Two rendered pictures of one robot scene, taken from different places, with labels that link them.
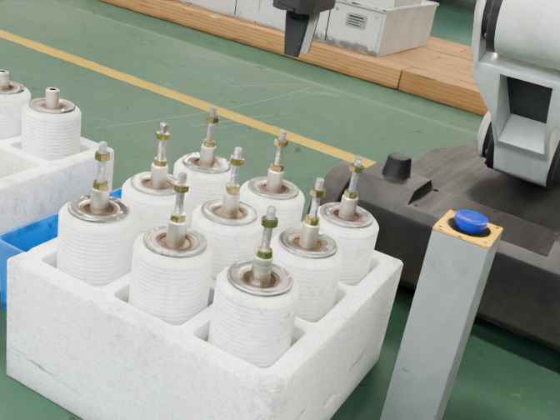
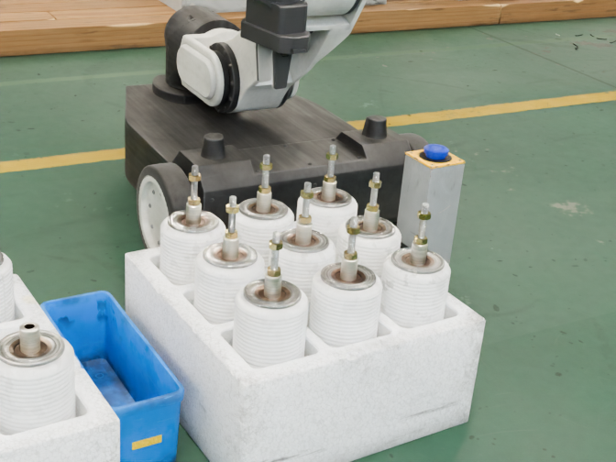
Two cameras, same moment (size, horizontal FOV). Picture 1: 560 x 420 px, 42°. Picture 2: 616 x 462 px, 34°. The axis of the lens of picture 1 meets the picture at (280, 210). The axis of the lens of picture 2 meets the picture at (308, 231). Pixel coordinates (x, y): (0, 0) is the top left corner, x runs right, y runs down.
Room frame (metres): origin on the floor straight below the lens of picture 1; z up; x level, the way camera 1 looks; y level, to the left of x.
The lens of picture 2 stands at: (0.20, 1.17, 0.88)
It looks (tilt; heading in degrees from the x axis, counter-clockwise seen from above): 25 degrees down; 301
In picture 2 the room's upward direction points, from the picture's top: 5 degrees clockwise
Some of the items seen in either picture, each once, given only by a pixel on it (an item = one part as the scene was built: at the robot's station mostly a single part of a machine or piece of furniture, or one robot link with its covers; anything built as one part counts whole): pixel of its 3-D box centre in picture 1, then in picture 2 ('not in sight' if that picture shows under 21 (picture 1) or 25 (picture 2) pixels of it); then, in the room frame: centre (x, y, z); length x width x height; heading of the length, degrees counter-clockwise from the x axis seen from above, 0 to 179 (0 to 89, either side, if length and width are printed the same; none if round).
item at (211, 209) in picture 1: (229, 212); (302, 241); (0.87, 0.07, 0.25); 0.08 x 0.08 x 0.01
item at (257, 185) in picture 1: (273, 188); (263, 209); (0.98, 0.01, 0.25); 0.08 x 0.08 x 0.01
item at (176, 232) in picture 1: (176, 232); (348, 268); (0.76, 0.12, 0.26); 0.02 x 0.02 x 0.03
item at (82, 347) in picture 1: (214, 315); (295, 336); (0.87, 0.07, 0.09); 0.39 x 0.39 x 0.18; 65
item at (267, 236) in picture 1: (267, 237); (422, 228); (0.71, 0.01, 0.30); 0.01 x 0.01 x 0.08
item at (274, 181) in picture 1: (274, 180); (263, 202); (0.98, 0.01, 0.26); 0.02 x 0.02 x 0.03
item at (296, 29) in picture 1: (294, 32); (282, 68); (0.96, 0.02, 0.48); 0.03 x 0.02 x 0.06; 72
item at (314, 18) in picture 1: (306, 28); (263, 59); (1.00, 0.01, 0.48); 0.03 x 0.02 x 0.06; 72
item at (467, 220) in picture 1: (470, 222); (435, 153); (0.82, -0.23, 0.32); 0.04 x 0.04 x 0.02
